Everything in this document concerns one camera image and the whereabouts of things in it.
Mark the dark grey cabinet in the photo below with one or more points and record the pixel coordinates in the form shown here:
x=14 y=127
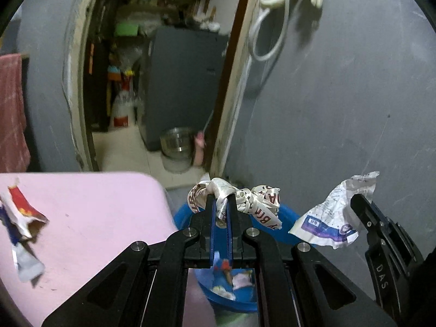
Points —
x=184 y=81

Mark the white red plastic bottle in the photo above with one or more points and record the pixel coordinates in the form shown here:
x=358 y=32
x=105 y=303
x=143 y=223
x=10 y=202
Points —
x=123 y=110

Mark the blue plastic bucket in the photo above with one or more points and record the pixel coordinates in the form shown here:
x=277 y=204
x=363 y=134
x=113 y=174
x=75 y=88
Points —
x=180 y=216

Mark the red white snack wrapper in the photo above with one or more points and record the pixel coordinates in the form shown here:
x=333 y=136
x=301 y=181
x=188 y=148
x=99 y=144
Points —
x=20 y=204

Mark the pink white wrapper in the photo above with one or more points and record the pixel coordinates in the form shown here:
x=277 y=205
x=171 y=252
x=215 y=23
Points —
x=243 y=279

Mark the white purple wrapper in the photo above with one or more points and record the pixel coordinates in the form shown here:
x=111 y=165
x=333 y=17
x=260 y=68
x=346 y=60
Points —
x=327 y=218

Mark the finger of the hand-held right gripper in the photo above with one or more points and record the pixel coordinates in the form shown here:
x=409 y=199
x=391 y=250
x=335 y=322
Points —
x=362 y=211

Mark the white printed ribbon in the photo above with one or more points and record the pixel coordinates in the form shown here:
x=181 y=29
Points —
x=262 y=204

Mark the wooden door frame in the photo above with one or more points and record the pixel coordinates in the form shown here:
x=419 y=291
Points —
x=73 y=92

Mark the pink bottle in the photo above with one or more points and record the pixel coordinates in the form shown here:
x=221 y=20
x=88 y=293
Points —
x=200 y=150

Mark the green box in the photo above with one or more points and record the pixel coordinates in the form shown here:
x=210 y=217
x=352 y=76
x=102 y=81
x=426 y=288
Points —
x=126 y=30

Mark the blue silver wrapper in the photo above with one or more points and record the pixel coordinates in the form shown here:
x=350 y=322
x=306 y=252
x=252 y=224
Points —
x=29 y=265

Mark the pink checkered cloth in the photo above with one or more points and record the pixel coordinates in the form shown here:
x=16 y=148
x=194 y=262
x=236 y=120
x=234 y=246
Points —
x=12 y=109

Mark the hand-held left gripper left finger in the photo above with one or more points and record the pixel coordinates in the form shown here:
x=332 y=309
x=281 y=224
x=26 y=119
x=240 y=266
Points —
x=214 y=242

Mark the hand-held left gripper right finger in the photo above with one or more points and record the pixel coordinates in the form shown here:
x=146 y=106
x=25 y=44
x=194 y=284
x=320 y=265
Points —
x=229 y=242

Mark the steel pot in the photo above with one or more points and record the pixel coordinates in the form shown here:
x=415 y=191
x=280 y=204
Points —
x=175 y=143

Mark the pink floral tablecloth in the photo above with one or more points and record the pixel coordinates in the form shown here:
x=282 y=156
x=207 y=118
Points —
x=102 y=218

